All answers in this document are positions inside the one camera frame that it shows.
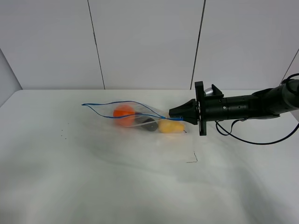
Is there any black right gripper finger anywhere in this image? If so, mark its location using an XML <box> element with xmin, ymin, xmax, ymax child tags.
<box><xmin>169</xmin><ymin>99</ymin><xmax>196</xmax><ymax>115</ymax></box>

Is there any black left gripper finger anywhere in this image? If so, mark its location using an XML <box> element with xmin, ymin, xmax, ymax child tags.
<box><xmin>170</xmin><ymin>112</ymin><xmax>198</xmax><ymax>125</ymax></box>

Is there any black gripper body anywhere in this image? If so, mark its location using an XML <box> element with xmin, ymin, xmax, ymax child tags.
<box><xmin>195</xmin><ymin>81</ymin><xmax>228</xmax><ymax>136</ymax></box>

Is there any clear blue-zip plastic bag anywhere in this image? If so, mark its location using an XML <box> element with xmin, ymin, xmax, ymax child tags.
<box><xmin>82</xmin><ymin>100</ymin><xmax>190</xmax><ymax>138</ymax></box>

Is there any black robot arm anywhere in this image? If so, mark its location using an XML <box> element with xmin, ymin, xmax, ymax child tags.
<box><xmin>169</xmin><ymin>78</ymin><xmax>299</xmax><ymax>136</ymax></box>

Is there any yellow pear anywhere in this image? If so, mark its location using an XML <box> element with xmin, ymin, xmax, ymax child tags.
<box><xmin>158</xmin><ymin>119</ymin><xmax>185</xmax><ymax>133</ymax></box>

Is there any dark purple eggplant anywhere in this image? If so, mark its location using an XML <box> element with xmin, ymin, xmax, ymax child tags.
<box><xmin>134</xmin><ymin>112</ymin><xmax>158</xmax><ymax>132</ymax></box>

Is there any orange fruit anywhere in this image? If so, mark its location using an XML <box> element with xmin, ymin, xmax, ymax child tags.
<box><xmin>113</xmin><ymin>105</ymin><xmax>135</xmax><ymax>127</ymax></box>

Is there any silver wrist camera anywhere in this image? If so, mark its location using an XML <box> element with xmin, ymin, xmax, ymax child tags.
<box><xmin>204</xmin><ymin>84</ymin><xmax>224</xmax><ymax>98</ymax></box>

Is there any black cable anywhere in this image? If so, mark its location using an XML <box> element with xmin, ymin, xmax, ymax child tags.
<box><xmin>215</xmin><ymin>73</ymin><xmax>299</xmax><ymax>145</ymax></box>

